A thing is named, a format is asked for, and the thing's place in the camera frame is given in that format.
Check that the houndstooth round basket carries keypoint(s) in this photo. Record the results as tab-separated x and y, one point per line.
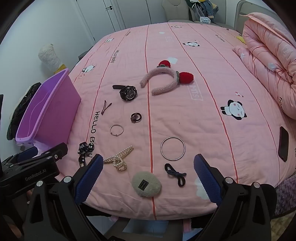
82	55

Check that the pink printed bed sheet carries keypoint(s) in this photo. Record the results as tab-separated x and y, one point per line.
185	115

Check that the purple plastic bin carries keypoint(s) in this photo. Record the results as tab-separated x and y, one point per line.
46	111

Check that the black wrist watch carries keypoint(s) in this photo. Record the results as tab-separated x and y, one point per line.
127	93

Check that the white room door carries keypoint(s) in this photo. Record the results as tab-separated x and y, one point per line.
113	16

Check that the alpaca plush toy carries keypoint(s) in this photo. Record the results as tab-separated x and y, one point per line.
49	56

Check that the brown V-shaped hair clip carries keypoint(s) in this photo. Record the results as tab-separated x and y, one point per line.
103	108

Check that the pearl hair claw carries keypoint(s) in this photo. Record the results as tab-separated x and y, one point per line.
118	161

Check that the black phone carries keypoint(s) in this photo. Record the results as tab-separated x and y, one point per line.
283	143

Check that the pink fuzzy strawberry headband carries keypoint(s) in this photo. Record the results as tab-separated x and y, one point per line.
186	77

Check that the beige padded headboard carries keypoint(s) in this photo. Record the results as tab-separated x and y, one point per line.
245	14

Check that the beige chair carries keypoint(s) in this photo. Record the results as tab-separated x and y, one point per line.
172	11

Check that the small yellow item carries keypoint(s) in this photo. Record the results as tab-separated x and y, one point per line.
241	39

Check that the pile of clothes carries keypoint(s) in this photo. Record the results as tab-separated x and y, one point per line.
203	8

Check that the black puffer jacket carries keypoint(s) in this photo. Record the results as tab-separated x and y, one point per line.
20	109

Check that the thin silver beaded bangle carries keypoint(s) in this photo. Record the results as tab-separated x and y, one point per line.
110	130

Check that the round plush bear charm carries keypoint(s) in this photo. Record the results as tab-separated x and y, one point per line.
145	183

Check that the large plain silver bangle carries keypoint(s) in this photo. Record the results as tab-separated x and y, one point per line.
161	148

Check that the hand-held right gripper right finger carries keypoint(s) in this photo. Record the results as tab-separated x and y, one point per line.
207	178

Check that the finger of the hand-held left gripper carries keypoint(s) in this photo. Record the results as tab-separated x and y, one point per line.
27	153
52	153

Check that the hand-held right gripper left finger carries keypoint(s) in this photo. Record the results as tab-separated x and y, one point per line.
90	178

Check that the purple fuzzy cloth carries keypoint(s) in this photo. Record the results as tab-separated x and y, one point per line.
286	197

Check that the folded pink quilt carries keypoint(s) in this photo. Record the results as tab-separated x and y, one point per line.
266	46

